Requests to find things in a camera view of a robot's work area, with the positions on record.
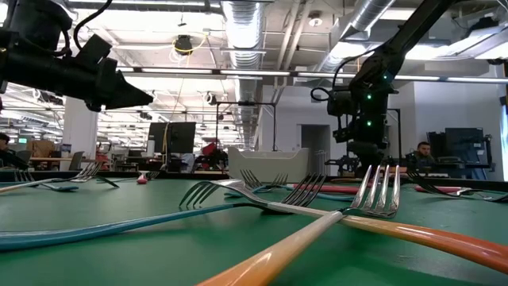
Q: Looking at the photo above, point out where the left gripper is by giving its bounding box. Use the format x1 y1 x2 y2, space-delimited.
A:
0 49 155 113

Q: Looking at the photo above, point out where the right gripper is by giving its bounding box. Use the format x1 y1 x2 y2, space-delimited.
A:
325 75 400 172

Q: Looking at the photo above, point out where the red-handled silver fork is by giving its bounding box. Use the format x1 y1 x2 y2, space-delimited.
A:
136 169 160 185
291 183 361 195

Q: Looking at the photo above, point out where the orange-handled silver fork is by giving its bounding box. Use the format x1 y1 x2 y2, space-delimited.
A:
196 164 402 286
178 178 508 276
0 160 103 195

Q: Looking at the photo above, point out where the black monitor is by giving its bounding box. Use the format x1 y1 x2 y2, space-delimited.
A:
170 122 198 155
148 122 172 155

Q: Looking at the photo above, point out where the person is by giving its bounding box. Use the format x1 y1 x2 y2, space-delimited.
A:
405 141 437 172
0 133 29 170

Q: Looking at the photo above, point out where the black ceiling device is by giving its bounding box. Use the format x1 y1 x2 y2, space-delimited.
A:
173 34 194 56

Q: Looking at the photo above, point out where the grey office chair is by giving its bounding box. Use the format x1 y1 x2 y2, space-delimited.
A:
67 150 86 172

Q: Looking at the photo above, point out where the white plastic bin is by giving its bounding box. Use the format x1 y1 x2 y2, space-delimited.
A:
227 146 310 184

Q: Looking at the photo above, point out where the dark workstation monitor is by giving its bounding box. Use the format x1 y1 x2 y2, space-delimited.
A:
426 126 494 180

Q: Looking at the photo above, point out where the cardboard box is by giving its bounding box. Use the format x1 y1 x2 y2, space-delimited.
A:
26 139 56 159

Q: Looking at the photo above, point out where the long ceiling light bar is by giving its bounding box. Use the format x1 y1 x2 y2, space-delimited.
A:
117 66 508 84

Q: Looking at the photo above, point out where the green table mat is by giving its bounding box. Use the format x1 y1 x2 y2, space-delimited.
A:
0 176 508 286

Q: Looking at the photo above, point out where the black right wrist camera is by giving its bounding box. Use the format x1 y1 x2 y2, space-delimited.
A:
325 90 352 118

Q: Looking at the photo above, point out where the black camera cable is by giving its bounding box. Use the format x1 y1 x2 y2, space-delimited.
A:
310 50 376 102
72 0 114 51

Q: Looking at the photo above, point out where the silver ventilation duct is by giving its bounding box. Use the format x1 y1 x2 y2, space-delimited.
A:
315 0 398 75
220 0 266 150

